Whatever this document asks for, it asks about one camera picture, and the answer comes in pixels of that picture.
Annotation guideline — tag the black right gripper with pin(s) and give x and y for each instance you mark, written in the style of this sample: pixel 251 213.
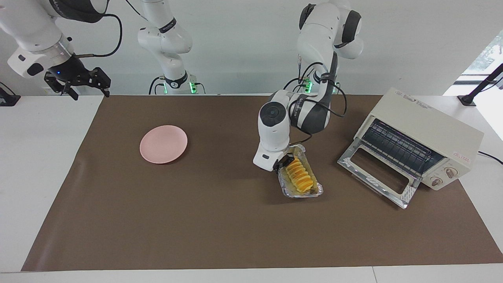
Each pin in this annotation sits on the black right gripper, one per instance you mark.
pixel 72 74

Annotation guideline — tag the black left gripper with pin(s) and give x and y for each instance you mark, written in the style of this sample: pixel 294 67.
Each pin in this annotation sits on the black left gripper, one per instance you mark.
pixel 282 163

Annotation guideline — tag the yellow sliced bread loaf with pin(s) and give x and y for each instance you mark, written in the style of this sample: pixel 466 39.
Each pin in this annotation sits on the yellow sliced bread loaf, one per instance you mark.
pixel 300 177

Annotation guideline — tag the aluminium foil tray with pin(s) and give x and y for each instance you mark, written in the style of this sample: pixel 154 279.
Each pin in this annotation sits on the aluminium foil tray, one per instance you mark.
pixel 298 194

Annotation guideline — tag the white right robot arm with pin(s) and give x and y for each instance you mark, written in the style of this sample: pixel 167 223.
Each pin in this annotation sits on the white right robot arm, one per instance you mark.
pixel 27 31

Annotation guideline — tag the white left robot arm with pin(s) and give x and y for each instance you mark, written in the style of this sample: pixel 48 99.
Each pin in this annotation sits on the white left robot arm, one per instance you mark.
pixel 275 129

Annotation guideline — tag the glass oven door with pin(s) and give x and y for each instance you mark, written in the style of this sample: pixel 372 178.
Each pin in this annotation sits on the glass oven door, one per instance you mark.
pixel 377 171

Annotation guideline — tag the cream toaster oven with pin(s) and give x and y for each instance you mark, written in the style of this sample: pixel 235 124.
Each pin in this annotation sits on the cream toaster oven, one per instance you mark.
pixel 428 122

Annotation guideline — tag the cream oven knob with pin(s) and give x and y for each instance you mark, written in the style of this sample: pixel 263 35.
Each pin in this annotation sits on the cream oven knob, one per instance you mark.
pixel 451 173
pixel 436 181

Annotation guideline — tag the black table clamp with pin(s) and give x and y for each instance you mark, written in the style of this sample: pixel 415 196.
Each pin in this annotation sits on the black table clamp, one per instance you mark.
pixel 8 98

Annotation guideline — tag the pink round plate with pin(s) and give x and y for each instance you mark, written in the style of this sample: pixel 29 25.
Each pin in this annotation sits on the pink round plate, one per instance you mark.
pixel 163 144

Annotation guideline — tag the brown table mat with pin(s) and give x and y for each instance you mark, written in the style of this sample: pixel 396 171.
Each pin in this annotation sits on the brown table mat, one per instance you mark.
pixel 196 220

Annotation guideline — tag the black pole stand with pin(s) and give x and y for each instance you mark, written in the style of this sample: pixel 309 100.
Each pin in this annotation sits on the black pole stand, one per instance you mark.
pixel 467 99

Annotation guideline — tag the bright window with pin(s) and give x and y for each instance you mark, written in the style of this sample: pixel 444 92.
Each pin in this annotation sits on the bright window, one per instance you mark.
pixel 487 55

